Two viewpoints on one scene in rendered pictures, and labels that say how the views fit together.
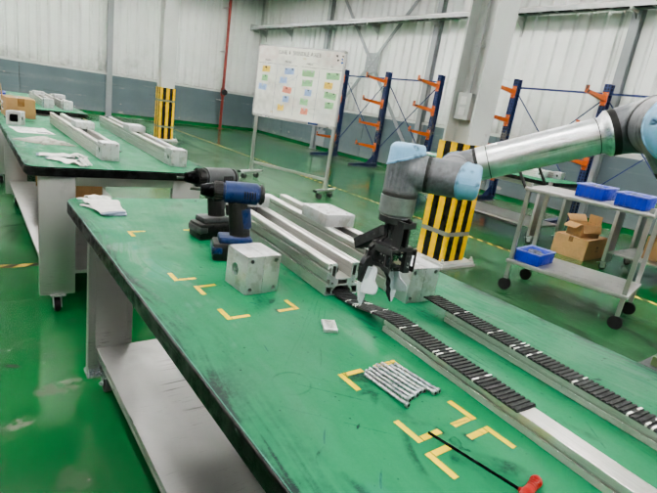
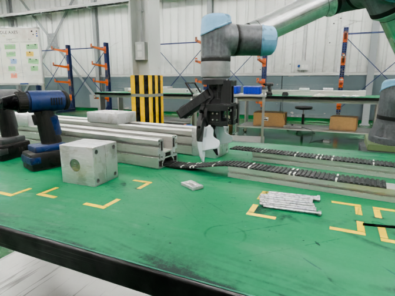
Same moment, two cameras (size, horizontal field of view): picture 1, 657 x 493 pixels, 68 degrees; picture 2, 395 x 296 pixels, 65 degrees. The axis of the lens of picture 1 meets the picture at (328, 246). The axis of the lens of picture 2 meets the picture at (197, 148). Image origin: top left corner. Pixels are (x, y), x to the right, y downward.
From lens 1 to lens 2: 0.47 m
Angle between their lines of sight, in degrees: 26
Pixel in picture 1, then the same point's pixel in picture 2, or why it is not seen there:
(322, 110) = (29, 72)
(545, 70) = (168, 33)
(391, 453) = (366, 251)
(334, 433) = (314, 257)
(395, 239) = (224, 96)
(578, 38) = (181, 12)
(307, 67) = (7, 42)
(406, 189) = (226, 51)
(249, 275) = (96, 165)
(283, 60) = not seen: outside the picture
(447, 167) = (253, 29)
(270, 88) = not seen: outside the picture
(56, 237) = not seen: outside the picture
